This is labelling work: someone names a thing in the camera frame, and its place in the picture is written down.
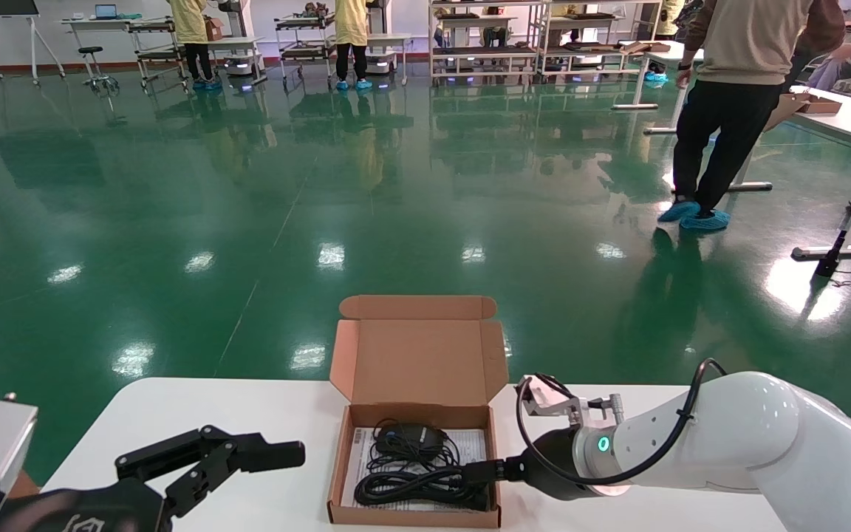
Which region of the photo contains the white shelf rack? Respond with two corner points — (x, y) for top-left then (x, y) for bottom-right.
(428, 0), (546, 86)
(540, 0), (664, 83)

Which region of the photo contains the white paper manual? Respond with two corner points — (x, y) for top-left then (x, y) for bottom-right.
(341, 426), (488, 512)

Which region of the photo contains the black stool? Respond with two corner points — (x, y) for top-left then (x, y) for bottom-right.
(76, 46), (120, 95)

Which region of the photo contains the flat open cardboard box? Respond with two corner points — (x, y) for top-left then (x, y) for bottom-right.
(764, 87), (844, 134)

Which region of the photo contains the white desk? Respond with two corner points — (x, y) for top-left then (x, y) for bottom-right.
(61, 11), (147, 75)

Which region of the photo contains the cardboard storage box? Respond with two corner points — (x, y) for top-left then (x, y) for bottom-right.
(327, 295), (510, 530)

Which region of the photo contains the metal cart rack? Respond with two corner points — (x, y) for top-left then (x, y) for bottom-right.
(129, 18), (191, 91)
(275, 13), (339, 91)

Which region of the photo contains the white work table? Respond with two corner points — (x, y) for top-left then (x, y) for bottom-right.
(612, 40), (705, 136)
(366, 33), (413, 87)
(206, 35), (269, 87)

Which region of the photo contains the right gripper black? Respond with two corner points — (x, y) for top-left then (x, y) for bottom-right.
(461, 429), (598, 502)

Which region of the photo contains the black computer mouse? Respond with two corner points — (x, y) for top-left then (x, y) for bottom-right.
(373, 422), (446, 457)

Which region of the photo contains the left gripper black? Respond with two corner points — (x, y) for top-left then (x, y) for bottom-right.
(0, 425), (307, 532)

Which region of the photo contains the person in yellow coat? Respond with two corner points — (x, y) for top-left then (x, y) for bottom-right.
(646, 0), (686, 83)
(332, 0), (374, 92)
(167, 0), (224, 92)

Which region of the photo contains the black coiled cable bundle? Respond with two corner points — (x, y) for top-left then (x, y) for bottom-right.
(353, 425), (491, 512)

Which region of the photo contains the person in beige sweater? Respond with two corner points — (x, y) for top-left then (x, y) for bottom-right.
(657, 0), (847, 234)

